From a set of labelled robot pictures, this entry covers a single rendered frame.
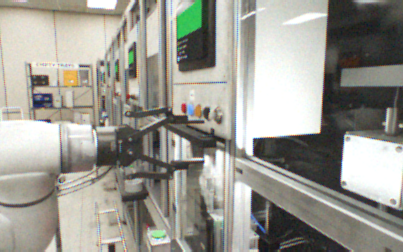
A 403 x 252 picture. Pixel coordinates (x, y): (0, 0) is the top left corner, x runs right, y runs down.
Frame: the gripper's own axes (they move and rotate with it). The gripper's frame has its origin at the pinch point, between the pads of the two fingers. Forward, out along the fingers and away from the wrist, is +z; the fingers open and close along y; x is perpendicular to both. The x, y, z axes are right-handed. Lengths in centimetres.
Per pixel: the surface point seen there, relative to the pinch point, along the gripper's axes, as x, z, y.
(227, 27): -6.7, 5.2, 23.7
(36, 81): 622, -51, 82
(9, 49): 730, -107, 165
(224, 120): -4.1, 6.1, 4.6
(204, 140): -1.1, 2.7, 0.2
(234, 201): -5.5, 7.6, -13.0
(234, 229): -4.8, 8.1, -19.6
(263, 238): 6.3, 25.9, -29.7
